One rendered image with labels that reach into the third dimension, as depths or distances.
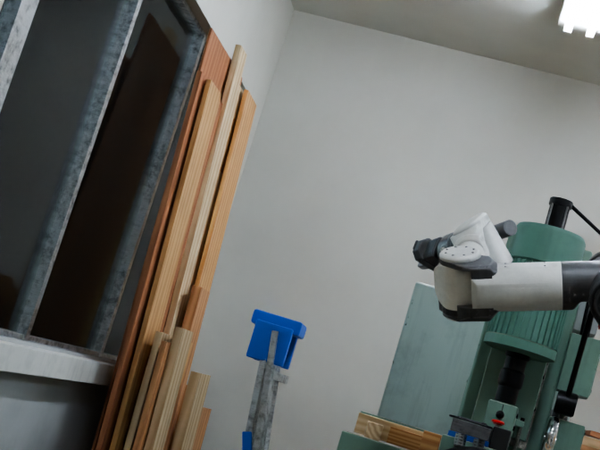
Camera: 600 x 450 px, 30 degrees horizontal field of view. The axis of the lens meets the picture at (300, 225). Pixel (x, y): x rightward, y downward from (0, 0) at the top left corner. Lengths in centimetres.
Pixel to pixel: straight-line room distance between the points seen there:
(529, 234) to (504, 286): 67
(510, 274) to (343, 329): 311
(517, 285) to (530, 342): 62
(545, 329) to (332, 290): 257
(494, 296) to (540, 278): 9
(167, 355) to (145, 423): 24
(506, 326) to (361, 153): 270
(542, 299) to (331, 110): 337
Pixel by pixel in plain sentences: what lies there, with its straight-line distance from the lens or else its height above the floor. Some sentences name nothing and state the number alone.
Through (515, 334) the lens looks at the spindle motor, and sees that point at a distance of 270.
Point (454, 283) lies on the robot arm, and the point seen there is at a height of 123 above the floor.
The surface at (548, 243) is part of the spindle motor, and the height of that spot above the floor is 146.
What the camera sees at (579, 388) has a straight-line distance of 294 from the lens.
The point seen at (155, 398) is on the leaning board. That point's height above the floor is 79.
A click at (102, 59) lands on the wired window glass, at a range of 353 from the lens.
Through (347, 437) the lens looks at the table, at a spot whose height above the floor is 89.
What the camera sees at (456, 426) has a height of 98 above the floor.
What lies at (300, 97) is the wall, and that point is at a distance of 539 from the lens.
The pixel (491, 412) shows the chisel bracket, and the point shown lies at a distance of 272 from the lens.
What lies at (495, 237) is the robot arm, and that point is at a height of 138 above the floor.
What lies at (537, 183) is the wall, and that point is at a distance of 526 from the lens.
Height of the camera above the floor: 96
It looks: 8 degrees up
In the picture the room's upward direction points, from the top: 17 degrees clockwise
